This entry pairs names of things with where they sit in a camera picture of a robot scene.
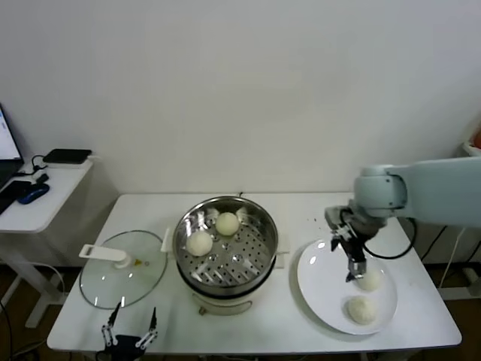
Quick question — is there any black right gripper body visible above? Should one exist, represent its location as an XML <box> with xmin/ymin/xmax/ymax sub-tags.
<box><xmin>337</xmin><ymin>220</ymin><xmax>368</xmax><ymax>265</ymax></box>

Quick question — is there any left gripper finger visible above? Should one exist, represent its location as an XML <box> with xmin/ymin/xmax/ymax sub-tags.
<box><xmin>100</xmin><ymin>301</ymin><xmax>122</xmax><ymax>347</ymax></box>
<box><xmin>135</xmin><ymin>307</ymin><xmax>159</xmax><ymax>349</ymax></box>

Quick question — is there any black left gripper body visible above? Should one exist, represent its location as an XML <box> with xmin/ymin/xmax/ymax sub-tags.
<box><xmin>111</xmin><ymin>335</ymin><xmax>147</xmax><ymax>361</ymax></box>

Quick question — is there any white steamed baozi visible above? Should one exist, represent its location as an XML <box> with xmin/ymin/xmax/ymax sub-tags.
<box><xmin>343</xmin><ymin>295</ymin><xmax>378</xmax><ymax>325</ymax></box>
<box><xmin>215</xmin><ymin>211</ymin><xmax>241</xmax><ymax>237</ymax></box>
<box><xmin>356</xmin><ymin>269</ymin><xmax>385</xmax><ymax>293</ymax></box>
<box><xmin>186</xmin><ymin>230</ymin><xmax>213</xmax><ymax>257</ymax></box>

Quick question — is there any stainless steel steamer basket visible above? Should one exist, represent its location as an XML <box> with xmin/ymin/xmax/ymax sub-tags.
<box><xmin>160</xmin><ymin>195</ymin><xmax>292</xmax><ymax>290</ymax></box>

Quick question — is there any white round plate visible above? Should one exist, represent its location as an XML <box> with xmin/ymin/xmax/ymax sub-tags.
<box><xmin>296</xmin><ymin>238</ymin><xmax>398</xmax><ymax>336</ymax></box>

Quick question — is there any white side table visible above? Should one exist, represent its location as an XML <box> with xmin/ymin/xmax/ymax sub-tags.
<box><xmin>0</xmin><ymin>159</ymin><xmax>94</xmax><ymax>329</ymax></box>

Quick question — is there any white side desk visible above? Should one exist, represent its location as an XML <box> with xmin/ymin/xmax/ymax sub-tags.
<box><xmin>437</xmin><ymin>141</ymin><xmax>481</xmax><ymax>302</ymax></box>

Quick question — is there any blue computer mouse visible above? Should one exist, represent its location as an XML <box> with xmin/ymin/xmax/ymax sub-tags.
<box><xmin>17</xmin><ymin>183</ymin><xmax>50</xmax><ymax>205</ymax></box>

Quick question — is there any black flat pad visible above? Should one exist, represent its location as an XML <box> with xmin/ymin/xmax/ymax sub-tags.
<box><xmin>0</xmin><ymin>179</ymin><xmax>34</xmax><ymax>216</ymax></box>

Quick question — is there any black flat device box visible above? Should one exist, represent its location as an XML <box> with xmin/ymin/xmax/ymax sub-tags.
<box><xmin>42</xmin><ymin>148</ymin><xmax>93</xmax><ymax>165</ymax></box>

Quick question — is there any black laptop with lit screen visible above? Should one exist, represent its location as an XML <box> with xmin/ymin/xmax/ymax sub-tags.
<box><xmin>0</xmin><ymin>102</ymin><xmax>26</xmax><ymax>191</ymax></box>

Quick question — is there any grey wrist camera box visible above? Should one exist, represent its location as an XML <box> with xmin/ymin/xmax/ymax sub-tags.
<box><xmin>324</xmin><ymin>205</ymin><xmax>343</xmax><ymax>229</ymax></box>

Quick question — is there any glass lid with white handle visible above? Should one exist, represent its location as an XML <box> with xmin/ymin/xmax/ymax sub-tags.
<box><xmin>78</xmin><ymin>229</ymin><xmax>169</xmax><ymax>311</ymax></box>

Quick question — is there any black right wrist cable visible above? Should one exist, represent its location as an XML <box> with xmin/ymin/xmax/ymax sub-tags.
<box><xmin>362</xmin><ymin>217</ymin><xmax>419</xmax><ymax>261</ymax></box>

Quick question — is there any white floor cable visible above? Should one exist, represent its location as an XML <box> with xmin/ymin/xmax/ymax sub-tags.
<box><xmin>35</xmin><ymin>262</ymin><xmax>67</xmax><ymax>298</ymax></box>

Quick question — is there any black power adapter cable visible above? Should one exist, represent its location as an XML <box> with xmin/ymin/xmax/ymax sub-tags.
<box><xmin>419</xmin><ymin>225</ymin><xmax>448</xmax><ymax>262</ymax></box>

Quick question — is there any white hanging cable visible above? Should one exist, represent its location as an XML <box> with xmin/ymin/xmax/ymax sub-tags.
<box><xmin>438</xmin><ymin>228</ymin><xmax>465</xmax><ymax>290</ymax></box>

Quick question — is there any black floor cable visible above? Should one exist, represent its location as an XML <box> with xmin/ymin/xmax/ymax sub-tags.
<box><xmin>0</xmin><ymin>300</ymin><xmax>16</xmax><ymax>361</ymax></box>

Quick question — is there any thin black device cable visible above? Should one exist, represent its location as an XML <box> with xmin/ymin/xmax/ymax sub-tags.
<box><xmin>31</xmin><ymin>153</ymin><xmax>50</xmax><ymax>177</ymax></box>

